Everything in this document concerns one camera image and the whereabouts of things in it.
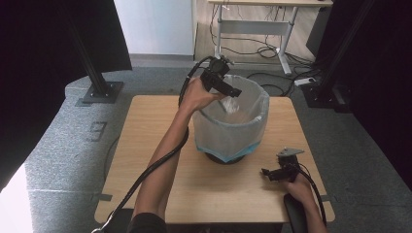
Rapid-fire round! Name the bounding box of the black trash bin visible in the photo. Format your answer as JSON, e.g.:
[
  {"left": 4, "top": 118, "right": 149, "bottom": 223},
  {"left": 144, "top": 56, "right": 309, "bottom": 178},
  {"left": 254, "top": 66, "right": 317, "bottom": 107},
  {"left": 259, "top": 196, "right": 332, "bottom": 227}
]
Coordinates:
[{"left": 192, "top": 75, "right": 270, "bottom": 165}]

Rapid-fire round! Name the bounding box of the translucent white trash bag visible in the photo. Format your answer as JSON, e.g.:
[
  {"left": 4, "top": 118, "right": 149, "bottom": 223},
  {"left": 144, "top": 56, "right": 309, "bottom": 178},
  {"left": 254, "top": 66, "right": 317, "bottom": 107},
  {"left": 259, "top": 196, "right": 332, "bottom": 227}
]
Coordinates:
[{"left": 191, "top": 74, "right": 271, "bottom": 164}]

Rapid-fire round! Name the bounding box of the person's black sleeve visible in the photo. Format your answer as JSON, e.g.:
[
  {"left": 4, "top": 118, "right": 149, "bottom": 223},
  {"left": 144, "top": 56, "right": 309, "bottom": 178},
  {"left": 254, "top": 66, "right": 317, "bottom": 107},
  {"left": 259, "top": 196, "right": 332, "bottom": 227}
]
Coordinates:
[{"left": 127, "top": 212, "right": 168, "bottom": 233}]

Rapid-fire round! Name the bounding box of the white power strip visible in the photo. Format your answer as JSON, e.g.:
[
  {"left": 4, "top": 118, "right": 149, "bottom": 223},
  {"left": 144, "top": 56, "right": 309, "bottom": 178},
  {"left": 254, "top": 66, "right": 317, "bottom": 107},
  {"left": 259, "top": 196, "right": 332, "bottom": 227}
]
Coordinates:
[{"left": 293, "top": 77, "right": 317, "bottom": 87}]

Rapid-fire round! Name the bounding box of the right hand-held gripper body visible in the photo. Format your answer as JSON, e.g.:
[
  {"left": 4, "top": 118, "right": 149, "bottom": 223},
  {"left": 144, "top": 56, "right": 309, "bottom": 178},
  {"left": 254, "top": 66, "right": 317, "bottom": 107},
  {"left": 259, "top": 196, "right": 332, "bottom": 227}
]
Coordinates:
[{"left": 271, "top": 147, "right": 306, "bottom": 183}]

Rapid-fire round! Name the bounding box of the black flat panel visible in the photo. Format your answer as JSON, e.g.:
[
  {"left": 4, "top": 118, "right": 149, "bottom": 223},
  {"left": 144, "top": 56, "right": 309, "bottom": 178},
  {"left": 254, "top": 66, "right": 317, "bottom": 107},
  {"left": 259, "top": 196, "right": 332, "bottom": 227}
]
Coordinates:
[{"left": 305, "top": 5, "right": 334, "bottom": 58}]

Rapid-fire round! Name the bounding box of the person's right hand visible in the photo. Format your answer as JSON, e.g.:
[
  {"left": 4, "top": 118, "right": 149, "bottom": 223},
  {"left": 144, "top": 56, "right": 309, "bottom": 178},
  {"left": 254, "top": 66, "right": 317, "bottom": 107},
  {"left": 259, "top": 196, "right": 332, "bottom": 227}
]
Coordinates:
[{"left": 280, "top": 173, "right": 317, "bottom": 209}]

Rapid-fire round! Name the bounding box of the tangle of black floor cables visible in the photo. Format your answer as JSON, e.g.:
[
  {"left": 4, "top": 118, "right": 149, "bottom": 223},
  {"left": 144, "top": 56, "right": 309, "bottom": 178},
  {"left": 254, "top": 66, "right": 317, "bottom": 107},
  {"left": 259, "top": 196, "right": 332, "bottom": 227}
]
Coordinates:
[{"left": 208, "top": 4, "right": 325, "bottom": 97}]

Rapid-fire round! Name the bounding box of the thick black gripper cable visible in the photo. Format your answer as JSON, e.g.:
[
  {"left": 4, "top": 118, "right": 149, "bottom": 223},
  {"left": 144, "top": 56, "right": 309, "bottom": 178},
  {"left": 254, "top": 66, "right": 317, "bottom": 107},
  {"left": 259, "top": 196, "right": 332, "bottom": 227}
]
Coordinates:
[{"left": 91, "top": 55, "right": 216, "bottom": 233}]

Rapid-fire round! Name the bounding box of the person's left hand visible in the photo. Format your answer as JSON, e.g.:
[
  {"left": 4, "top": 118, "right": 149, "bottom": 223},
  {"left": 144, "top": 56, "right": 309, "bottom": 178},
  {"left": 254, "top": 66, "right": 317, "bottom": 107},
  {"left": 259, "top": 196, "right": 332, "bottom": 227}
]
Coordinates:
[{"left": 178, "top": 77, "right": 226, "bottom": 114}]

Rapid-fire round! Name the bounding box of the black metal stand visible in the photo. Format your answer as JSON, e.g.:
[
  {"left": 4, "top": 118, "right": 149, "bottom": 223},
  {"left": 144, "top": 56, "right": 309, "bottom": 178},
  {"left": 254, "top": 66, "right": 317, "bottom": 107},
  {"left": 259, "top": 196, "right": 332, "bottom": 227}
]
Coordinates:
[
  {"left": 64, "top": 0, "right": 125, "bottom": 105},
  {"left": 300, "top": 0, "right": 361, "bottom": 114}
]

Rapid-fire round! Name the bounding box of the white desk frame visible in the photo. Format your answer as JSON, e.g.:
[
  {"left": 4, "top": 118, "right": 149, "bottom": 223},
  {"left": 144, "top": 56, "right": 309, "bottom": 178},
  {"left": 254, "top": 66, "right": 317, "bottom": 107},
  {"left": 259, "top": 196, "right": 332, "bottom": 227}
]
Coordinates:
[{"left": 207, "top": 0, "right": 334, "bottom": 77}]

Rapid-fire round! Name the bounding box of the black curtain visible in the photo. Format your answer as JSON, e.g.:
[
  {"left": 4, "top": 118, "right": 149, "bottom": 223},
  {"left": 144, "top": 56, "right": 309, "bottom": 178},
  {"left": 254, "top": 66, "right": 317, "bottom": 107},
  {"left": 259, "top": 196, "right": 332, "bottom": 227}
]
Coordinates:
[
  {"left": 0, "top": 0, "right": 133, "bottom": 192},
  {"left": 315, "top": 0, "right": 412, "bottom": 192}
]

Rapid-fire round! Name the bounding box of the white paper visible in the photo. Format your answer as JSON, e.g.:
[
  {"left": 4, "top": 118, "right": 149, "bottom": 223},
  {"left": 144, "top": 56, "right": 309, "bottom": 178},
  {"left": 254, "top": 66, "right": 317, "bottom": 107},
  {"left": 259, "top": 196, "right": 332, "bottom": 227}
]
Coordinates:
[{"left": 222, "top": 96, "right": 241, "bottom": 115}]

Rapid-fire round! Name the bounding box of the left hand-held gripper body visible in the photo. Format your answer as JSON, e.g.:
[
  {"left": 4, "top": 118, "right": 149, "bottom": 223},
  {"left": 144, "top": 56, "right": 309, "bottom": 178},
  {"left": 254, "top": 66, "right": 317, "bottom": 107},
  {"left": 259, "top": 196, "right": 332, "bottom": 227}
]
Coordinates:
[{"left": 199, "top": 55, "right": 235, "bottom": 92}]

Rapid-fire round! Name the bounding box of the thin black floor cable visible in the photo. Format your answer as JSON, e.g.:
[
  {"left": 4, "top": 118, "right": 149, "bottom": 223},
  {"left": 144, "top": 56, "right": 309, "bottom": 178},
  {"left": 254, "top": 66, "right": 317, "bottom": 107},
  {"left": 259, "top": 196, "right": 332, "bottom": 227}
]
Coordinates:
[{"left": 102, "top": 136, "right": 120, "bottom": 183}]

